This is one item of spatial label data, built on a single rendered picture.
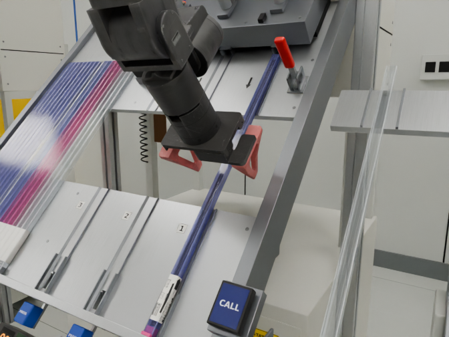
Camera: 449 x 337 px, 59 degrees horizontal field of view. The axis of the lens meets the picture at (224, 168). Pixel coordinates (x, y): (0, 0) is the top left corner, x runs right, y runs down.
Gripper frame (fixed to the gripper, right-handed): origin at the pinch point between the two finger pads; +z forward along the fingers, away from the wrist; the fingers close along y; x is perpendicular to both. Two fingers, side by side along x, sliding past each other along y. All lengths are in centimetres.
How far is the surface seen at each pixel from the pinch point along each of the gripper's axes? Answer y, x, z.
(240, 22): 7.1, -28.7, -4.7
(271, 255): -9.6, 9.7, 5.0
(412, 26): -4, -156, 95
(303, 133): -9.6, -8.6, 1.1
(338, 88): -3.8, -41.1, 24.0
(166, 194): 159, -80, 176
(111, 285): 10.2, 20.8, 1.3
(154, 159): 56, -27, 43
